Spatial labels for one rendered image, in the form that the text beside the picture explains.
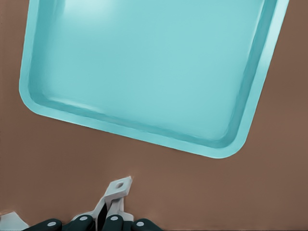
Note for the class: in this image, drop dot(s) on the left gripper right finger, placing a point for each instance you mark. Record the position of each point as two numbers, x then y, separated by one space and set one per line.
125 224

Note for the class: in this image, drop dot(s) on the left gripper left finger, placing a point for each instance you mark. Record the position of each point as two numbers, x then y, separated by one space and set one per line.
72 223

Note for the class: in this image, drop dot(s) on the white drainage pipe clamp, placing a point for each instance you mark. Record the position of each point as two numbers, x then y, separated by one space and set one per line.
118 190

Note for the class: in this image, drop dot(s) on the teal rectangular plastic tray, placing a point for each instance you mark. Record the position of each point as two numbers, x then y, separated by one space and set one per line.
154 72

